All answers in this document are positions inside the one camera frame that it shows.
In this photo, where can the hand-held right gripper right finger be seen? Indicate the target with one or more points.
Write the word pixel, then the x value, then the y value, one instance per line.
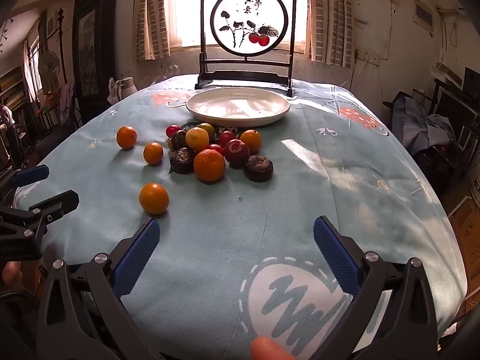
pixel 337 258

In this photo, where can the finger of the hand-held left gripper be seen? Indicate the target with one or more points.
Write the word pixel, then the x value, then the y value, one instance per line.
pixel 56 203
pixel 32 175

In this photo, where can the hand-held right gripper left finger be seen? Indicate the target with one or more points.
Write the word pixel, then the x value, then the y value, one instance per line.
pixel 137 258

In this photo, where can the small orange tangerine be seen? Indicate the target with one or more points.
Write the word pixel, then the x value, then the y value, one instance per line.
pixel 126 137
pixel 153 153
pixel 153 198

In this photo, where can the dark brown water chestnut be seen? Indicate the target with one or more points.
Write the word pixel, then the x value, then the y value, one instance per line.
pixel 178 139
pixel 258 168
pixel 182 161

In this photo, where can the large orange tangerine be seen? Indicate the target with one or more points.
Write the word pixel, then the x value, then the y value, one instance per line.
pixel 209 165

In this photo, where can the red cherry tomato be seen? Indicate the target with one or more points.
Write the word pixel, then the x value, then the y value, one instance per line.
pixel 216 148
pixel 172 130
pixel 226 137

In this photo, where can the large yellow citrus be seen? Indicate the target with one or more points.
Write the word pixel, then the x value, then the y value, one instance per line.
pixel 196 138

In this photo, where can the dark red plum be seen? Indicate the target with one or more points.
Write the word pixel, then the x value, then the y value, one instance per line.
pixel 237 153

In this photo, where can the deep orange tangerine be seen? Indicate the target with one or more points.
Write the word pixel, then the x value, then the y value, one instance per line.
pixel 250 140

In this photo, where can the white round plate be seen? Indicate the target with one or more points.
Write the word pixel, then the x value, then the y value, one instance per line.
pixel 240 107

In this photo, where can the person's left hand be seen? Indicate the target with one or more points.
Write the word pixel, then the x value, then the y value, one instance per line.
pixel 9 273

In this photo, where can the person's right hand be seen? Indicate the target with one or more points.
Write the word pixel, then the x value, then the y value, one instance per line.
pixel 268 349

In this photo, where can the light blue printed tablecloth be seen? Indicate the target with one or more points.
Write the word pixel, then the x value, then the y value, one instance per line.
pixel 262 202

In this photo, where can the standing fan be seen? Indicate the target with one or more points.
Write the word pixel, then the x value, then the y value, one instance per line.
pixel 50 68

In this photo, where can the white plastic bag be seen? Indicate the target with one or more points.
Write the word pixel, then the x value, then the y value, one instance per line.
pixel 112 90

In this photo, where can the white jug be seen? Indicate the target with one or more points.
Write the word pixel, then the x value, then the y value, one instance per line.
pixel 127 85

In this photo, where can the cardboard box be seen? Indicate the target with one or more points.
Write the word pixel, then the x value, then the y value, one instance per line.
pixel 467 232

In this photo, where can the dark wooden coat stand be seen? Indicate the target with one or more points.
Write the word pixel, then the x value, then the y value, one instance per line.
pixel 61 45

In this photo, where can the grey blue clothes pile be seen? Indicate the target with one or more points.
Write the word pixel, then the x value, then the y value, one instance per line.
pixel 423 120

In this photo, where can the black monitor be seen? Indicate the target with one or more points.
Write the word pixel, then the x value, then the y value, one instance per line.
pixel 455 114

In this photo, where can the grey checked curtain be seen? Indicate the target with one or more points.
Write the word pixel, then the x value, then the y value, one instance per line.
pixel 150 15
pixel 330 18

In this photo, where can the black speaker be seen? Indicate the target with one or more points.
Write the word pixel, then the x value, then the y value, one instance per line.
pixel 471 80

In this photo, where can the bright window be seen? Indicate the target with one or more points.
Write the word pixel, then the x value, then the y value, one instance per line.
pixel 187 7

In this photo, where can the round painted table screen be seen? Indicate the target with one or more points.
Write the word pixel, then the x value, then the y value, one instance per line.
pixel 247 18

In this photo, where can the white wall socket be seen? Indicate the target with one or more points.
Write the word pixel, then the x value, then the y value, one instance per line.
pixel 365 55

